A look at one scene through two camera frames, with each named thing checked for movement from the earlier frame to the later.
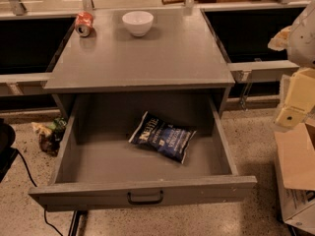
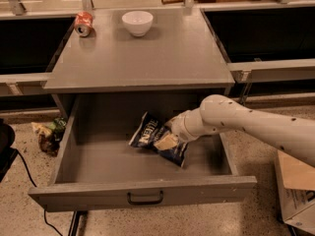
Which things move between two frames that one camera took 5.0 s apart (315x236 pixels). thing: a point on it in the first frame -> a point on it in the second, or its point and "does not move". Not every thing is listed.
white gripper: (303, 39) -> (177, 124)
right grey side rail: (262, 71) does not move
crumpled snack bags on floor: (50, 135) does not move
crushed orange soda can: (84, 23) does not move
